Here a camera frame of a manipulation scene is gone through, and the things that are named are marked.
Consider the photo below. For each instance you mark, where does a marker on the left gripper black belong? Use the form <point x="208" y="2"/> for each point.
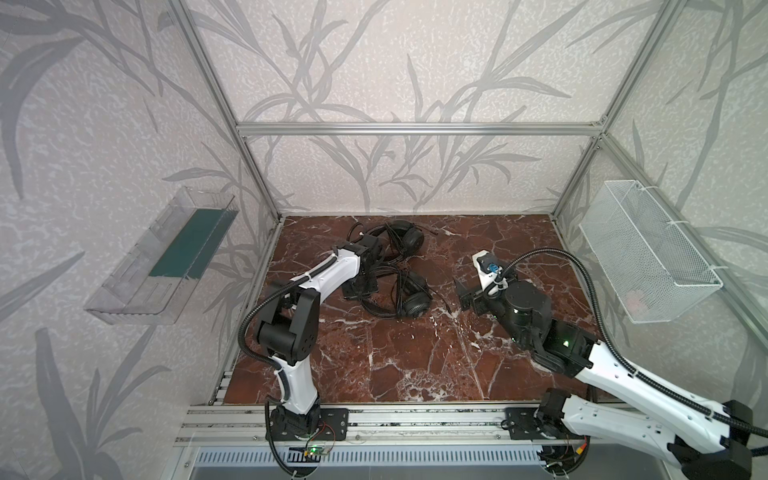
<point x="360" y="283"/>

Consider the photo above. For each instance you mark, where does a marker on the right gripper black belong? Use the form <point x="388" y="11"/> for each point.
<point x="474" y="297"/>

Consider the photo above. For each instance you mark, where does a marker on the black headphones with cable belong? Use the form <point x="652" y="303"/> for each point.
<point x="411" y="295"/>
<point x="405" y="238"/>

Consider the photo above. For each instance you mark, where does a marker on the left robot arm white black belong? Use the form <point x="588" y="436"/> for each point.
<point x="283" y="329"/>

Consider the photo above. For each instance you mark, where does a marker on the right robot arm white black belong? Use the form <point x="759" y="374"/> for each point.
<point x="703" y="438"/>

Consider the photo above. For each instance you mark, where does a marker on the green mat in bin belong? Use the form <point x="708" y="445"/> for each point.
<point x="192" y="249"/>

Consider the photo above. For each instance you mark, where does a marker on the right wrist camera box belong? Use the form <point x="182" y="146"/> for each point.
<point x="489" y="270"/>

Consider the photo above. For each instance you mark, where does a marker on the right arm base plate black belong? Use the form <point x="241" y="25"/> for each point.
<point x="526" y="423"/>

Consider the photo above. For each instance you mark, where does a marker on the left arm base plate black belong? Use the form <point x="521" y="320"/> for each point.
<point x="324" y="425"/>

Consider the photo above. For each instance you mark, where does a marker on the aluminium frame crossbar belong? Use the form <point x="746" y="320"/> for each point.
<point x="254" y="129"/>

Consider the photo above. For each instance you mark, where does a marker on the white wire mesh basket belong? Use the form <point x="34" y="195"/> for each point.
<point x="653" y="267"/>

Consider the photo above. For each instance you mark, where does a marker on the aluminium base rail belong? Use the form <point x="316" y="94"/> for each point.
<point x="399" y="424"/>

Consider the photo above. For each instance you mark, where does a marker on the clear plastic wall bin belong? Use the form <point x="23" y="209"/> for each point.
<point x="157" y="277"/>

